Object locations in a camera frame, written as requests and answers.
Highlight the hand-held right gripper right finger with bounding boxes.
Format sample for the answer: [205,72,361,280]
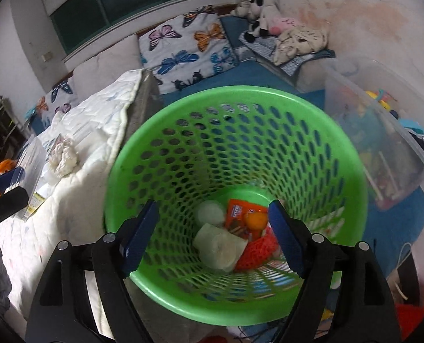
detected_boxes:
[268,199,402,343]

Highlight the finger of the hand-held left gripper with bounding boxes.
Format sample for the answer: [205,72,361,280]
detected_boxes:
[0,167,26,196]
[0,187,30,224]

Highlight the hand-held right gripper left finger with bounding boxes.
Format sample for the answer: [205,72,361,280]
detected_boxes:
[25,200,160,343]

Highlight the clear plastic box pink label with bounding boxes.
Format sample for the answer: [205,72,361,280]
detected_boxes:
[15,137,47,222]

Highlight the red foam fruit net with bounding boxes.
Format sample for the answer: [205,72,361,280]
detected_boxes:
[233,229,281,272]

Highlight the orange snack packet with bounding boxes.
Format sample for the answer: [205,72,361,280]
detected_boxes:
[224,199,270,242]

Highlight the clear plastic cup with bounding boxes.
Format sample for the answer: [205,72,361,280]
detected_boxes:
[197,200,227,227]

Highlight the green plastic basket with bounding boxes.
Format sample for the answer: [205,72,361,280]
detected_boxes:
[104,86,369,326]

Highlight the orange plush toy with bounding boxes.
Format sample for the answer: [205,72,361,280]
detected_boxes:
[0,159,19,178]

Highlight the metal rack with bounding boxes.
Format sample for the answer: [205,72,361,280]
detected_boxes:
[0,95,30,151]

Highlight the crumpled white tissue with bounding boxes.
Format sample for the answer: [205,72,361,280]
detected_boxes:
[47,136,79,178]

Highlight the white quilted blanket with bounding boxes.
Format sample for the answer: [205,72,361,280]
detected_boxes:
[0,69,152,336]

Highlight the small butterfly print pillow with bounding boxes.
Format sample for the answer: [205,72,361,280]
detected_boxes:
[26,79,78,129]

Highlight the clear plastic storage box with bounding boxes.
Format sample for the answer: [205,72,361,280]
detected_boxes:
[324,55,424,211]

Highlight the grey pillow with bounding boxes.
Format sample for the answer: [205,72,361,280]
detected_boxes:
[63,36,143,90]

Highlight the red cloth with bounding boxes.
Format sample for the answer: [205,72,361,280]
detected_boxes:
[394,303,424,343]

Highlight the blue bed sheet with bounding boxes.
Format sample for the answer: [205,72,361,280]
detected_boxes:
[160,16,424,279]

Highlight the grey patterned blanket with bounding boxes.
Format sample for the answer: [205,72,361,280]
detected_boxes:
[238,36,336,79]

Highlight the dark window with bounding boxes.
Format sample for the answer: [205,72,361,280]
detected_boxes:
[49,0,234,52]

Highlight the cream spotted cloth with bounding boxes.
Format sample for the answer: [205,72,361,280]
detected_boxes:
[272,25,329,65]

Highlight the large butterfly print pillow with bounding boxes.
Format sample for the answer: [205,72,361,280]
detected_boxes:
[138,5,239,93]

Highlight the pink plush toy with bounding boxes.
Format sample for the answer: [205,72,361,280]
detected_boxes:
[271,16,298,37]

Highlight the black and white cow plush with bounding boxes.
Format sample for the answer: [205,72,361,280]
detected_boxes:
[231,0,281,38]

